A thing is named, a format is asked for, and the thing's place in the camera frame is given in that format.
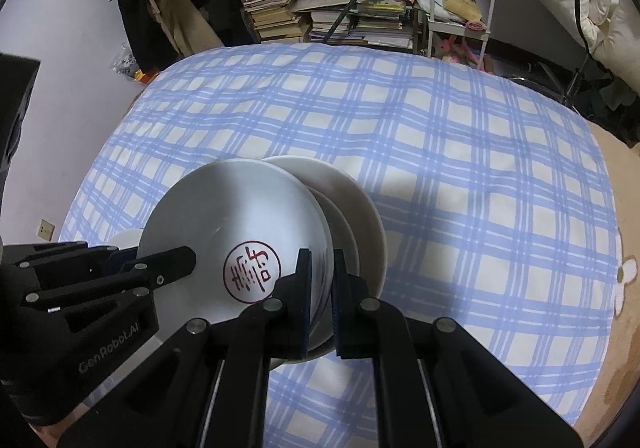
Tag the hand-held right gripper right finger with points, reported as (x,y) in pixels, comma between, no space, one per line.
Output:
(340,303)

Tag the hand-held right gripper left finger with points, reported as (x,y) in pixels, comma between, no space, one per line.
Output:
(306,303)

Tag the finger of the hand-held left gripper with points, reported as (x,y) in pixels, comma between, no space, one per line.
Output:
(165,265)
(120,259)

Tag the white bowl with red label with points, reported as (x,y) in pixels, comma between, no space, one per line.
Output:
(360,223)

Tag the white bowl with red character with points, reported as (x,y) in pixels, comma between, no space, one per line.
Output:
(240,208)

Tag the blue checkered tablecloth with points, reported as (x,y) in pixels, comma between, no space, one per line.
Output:
(450,178)

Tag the yellow red packet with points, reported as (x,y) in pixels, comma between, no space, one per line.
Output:
(147,76)

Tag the clear snack bag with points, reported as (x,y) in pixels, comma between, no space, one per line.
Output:
(125,60)

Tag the black garment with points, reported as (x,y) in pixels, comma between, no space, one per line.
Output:
(140,28)

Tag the beige coat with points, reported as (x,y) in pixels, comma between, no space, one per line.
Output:
(185,13)

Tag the stack of books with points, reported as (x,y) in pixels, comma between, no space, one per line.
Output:
(272,15)

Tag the pink plush toy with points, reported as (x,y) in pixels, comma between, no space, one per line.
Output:
(452,48)

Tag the pile of papers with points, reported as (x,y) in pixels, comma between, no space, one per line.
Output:
(365,23)

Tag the beige blanket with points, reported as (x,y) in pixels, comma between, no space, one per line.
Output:
(622,253)

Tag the brown cardboard box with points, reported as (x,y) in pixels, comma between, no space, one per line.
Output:
(460,3)

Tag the white metal cart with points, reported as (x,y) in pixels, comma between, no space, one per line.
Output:
(465,3)

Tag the wall outlet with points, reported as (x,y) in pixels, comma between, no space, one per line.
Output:
(45,230)

